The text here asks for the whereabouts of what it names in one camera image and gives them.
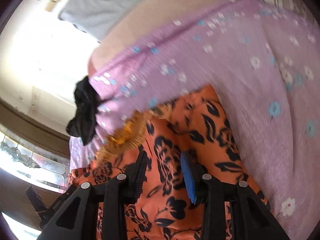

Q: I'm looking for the orange black floral garment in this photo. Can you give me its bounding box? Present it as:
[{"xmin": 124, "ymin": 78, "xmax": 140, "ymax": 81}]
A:
[{"xmin": 69, "ymin": 86, "xmax": 268, "ymax": 239}]

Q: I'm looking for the stained glass window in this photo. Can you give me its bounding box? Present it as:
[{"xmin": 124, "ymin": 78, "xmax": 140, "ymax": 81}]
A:
[{"xmin": 1, "ymin": 129, "xmax": 70, "ymax": 193}]

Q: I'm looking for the black crumpled garment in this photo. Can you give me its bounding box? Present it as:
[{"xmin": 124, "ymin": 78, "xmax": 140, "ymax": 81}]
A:
[{"xmin": 66, "ymin": 76, "xmax": 101, "ymax": 146}]

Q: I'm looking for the purple floral bedsheet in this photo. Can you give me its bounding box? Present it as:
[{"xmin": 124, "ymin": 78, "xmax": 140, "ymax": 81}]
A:
[{"xmin": 70, "ymin": 0, "xmax": 319, "ymax": 239}]

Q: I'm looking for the grey pillow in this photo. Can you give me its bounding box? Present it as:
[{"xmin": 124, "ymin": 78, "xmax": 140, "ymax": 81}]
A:
[{"xmin": 58, "ymin": 0, "xmax": 142, "ymax": 41}]

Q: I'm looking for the pink beige mattress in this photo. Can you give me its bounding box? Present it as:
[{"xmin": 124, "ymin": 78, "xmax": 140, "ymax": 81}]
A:
[{"xmin": 88, "ymin": 0, "xmax": 219, "ymax": 76}]

